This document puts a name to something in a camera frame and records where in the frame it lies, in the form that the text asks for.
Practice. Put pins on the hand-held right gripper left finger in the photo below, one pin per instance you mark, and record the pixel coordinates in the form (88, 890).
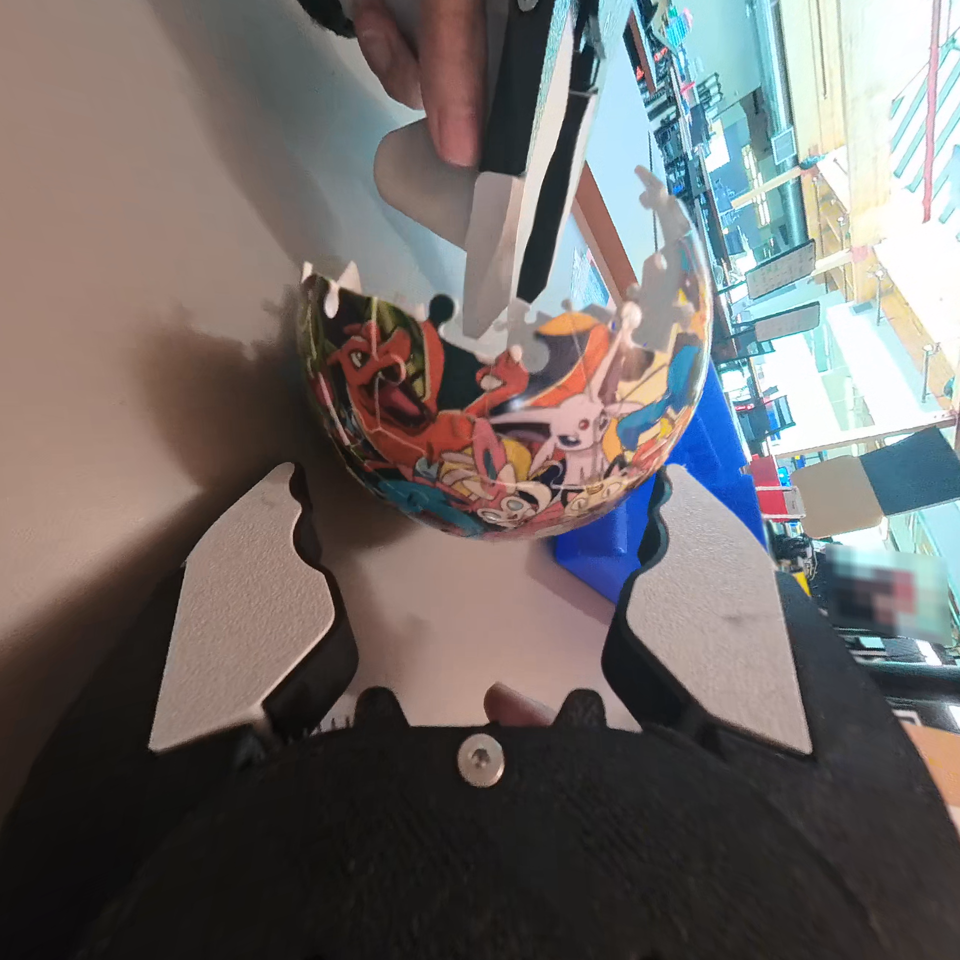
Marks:
(240, 607)

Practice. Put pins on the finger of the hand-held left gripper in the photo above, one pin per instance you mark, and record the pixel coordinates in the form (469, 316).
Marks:
(491, 255)
(551, 165)

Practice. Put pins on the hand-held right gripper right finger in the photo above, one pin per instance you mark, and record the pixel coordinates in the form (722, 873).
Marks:
(720, 607)

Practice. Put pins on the colourful cartoon puzzle ball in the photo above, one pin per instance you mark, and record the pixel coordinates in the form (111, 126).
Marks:
(510, 420)

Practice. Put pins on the person's left hand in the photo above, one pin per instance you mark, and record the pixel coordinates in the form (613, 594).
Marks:
(439, 82)

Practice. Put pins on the wooden framed board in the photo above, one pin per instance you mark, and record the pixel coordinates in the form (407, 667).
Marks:
(600, 232)

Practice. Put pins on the blue plastic bin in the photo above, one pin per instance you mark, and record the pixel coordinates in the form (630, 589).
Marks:
(675, 517)

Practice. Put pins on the red box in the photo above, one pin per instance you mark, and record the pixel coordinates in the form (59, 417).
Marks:
(772, 480)

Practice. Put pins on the brown cardboard box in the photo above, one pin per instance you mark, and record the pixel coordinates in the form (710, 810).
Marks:
(832, 499)

